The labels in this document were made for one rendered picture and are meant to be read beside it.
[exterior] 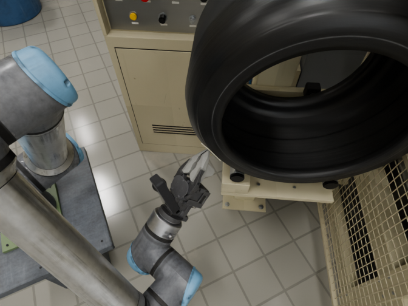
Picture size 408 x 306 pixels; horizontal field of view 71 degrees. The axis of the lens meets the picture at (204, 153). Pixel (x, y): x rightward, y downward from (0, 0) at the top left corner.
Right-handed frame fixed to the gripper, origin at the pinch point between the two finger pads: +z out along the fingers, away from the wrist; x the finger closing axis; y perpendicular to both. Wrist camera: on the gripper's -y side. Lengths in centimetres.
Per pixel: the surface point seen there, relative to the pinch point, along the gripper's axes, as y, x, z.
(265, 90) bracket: 25.6, -19.1, 26.9
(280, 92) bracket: 29.6, -16.0, 29.1
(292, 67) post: 24.5, -13.4, 37.2
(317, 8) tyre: -17.2, 22.2, 31.4
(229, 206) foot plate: 91, -52, -32
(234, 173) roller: 15.5, -0.6, -1.5
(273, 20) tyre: -19.4, 17.7, 27.2
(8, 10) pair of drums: -35, -312, -16
